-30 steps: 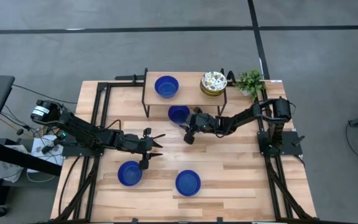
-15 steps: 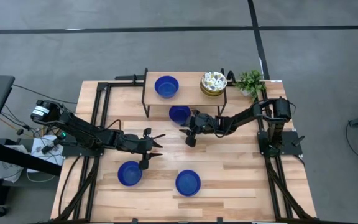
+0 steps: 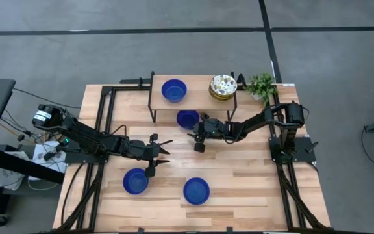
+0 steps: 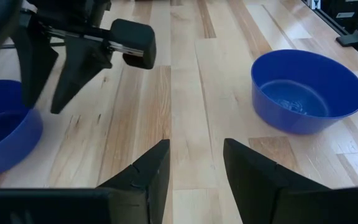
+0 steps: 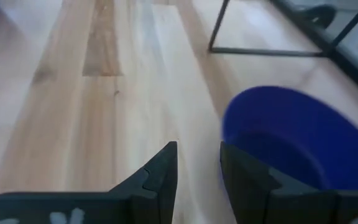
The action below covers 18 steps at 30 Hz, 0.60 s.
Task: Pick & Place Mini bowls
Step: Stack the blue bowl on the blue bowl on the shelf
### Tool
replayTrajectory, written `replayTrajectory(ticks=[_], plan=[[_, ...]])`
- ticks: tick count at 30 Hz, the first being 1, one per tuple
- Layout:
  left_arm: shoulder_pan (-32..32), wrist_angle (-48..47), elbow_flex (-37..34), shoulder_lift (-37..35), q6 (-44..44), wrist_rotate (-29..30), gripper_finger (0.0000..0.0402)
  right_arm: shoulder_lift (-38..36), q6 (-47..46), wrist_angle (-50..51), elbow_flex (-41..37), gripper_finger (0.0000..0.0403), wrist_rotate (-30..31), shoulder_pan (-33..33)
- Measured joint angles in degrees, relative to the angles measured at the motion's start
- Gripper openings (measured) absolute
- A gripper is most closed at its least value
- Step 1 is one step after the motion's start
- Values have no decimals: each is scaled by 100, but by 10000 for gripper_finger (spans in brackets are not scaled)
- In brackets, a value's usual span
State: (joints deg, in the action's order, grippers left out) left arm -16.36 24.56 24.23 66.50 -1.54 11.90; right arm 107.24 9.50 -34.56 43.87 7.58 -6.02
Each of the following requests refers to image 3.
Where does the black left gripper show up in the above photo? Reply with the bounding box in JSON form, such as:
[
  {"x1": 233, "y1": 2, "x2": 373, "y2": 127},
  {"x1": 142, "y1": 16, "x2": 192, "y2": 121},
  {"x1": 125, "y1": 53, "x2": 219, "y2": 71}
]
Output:
[{"x1": 121, "y1": 132, "x2": 171, "y2": 179}]

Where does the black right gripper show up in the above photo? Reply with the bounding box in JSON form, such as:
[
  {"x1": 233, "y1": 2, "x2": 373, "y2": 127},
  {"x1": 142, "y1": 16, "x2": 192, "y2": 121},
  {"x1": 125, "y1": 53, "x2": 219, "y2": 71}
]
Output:
[{"x1": 187, "y1": 112, "x2": 230, "y2": 153}]

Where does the blue plastic bowl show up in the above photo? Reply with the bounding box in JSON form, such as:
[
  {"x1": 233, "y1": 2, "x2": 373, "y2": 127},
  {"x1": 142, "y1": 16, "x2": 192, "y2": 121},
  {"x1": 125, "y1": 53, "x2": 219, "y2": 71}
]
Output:
[
  {"x1": 176, "y1": 109, "x2": 201, "y2": 131},
  {"x1": 122, "y1": 167, "x2": 149, "y2": 195},
  {"x1": 182, "y1": 177, "x2": 211, "y2": 206},
  {"x1": 161, "y1": 79, "x2": 188, "y2": 104}
]

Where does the wooden shelf with black legs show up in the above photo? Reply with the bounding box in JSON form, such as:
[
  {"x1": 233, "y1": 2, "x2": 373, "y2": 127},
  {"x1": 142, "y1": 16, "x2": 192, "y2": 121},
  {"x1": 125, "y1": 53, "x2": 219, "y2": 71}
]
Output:
[{"x1": 147, "y1": 70, "x2": 239, "y2": 124}]

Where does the small potted green plant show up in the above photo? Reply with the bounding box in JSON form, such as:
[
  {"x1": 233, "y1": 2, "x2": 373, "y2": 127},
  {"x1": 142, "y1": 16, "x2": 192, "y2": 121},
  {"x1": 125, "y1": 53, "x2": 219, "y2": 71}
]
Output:
[{"x1": 243, "y1": 72, "x2": 279, "y2": 107}]

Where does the white paper sheet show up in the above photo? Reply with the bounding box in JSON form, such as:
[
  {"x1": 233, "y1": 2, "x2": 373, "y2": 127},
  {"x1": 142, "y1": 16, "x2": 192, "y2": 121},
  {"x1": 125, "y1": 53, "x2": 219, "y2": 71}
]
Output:
[{"x1": 32, "y1": 140, "x2": 67, "y2": 181}]

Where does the black metal beam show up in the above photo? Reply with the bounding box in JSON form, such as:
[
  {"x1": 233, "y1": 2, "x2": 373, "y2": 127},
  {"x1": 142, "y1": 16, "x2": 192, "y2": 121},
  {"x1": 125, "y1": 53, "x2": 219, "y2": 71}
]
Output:
[{"x1": 0, "y1": 146, "x2": 65, "y2": 185}]

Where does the white cloth bag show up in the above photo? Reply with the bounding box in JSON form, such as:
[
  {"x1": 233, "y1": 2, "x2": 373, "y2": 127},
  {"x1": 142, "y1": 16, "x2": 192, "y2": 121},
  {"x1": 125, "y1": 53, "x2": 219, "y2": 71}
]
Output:
[{"x1": 0, "y1": 151, "x2": 25, "y2": 192}]

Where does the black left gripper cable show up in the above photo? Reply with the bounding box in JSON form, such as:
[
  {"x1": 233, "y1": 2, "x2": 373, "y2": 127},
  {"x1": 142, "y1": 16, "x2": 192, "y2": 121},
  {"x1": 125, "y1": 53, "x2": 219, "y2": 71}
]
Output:
[{"x1": 104, "y1": 124, "x2": 128, "y2": 137}]

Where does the black aluminium table frame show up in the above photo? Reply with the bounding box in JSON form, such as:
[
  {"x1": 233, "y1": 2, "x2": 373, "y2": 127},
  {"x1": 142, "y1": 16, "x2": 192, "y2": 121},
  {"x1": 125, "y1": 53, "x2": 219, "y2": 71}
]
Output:
[{"x1": 56, "y1": 70, "x2": 329, "y2": 234}]

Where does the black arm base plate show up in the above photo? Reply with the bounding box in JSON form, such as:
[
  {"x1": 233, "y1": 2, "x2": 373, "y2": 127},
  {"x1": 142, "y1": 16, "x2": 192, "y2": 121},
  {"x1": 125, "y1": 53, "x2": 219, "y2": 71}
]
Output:
[
  {"x1": 269, "y1": 136, "x2": 318, "y2": 163},
  {"x1": 64, "y1": 148, "x2": 110, "y2": 164}
]

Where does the thick black cable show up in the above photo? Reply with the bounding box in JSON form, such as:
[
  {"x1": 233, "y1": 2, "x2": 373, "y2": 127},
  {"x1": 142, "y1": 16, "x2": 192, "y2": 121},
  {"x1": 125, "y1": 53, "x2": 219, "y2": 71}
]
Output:
[{"x1": 60, "y1": 162, "x2": 86, "y2": 225}]

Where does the white cable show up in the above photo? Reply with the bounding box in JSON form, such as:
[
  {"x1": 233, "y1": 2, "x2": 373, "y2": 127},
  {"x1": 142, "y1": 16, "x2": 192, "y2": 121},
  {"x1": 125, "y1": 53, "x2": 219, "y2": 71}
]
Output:
[{"x1": 27, "y1": 177, "x2": 60, "y2": 192}]

